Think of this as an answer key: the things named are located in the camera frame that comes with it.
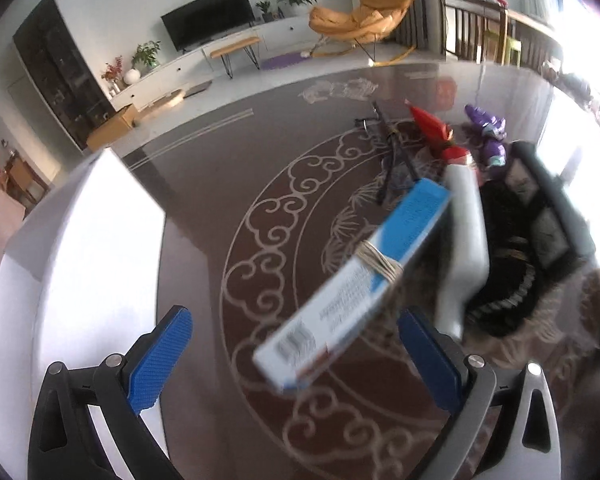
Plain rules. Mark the dark patterned glass desktop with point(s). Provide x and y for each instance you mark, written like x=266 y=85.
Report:
x=205 y=200

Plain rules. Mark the white low television cabinet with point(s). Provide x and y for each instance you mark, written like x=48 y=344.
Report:
x=180 y=65

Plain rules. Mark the wooden side chair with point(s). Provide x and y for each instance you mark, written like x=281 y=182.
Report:
x=25 y=182

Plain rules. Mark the dark glass display cabinet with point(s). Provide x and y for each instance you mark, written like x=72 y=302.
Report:
x=55 y=65

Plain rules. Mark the white plastic bottle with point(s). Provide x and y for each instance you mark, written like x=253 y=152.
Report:
x=467 y=240

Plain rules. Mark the black fleece cloth bundle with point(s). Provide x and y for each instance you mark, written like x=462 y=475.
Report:
x=505 y=275

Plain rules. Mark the orange lounge chair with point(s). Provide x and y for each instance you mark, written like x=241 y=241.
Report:
x=360 y=20

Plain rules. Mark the small green potted plant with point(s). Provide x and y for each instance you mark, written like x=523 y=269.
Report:
x=264 y=10

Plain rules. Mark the red plastic toy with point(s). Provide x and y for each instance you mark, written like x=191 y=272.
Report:
x=430 y=127

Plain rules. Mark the round white vase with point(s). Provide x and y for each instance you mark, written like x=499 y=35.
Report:
x=132 y=76

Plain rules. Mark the wooden bench with black legs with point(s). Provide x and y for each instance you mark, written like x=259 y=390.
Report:
x=235 y=45

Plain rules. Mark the purple floor mat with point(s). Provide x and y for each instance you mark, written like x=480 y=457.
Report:
x=282 y=61

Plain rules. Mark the black flat television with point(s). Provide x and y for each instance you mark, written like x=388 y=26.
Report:
x=205 y=17

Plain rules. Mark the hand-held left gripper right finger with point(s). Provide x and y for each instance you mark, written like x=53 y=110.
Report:
x=430 y=360

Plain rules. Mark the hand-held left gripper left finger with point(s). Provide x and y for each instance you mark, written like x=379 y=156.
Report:
x=160 y=360

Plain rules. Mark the blue and white cardboard box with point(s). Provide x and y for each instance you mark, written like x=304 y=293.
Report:
x=405 y=230

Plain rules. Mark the beige rubber band on box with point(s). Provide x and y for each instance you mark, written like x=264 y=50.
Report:
x=380 y=262

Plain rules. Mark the red flower arrangement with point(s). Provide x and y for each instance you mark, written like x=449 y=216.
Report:
x=112 y=72

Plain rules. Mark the purple toy robot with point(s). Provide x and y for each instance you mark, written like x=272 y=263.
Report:
x=492 y=150

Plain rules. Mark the bushy green potted plant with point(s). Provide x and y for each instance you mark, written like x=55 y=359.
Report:
x=147 y=55

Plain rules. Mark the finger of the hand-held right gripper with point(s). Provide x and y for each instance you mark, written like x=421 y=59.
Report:
x=562 y=200

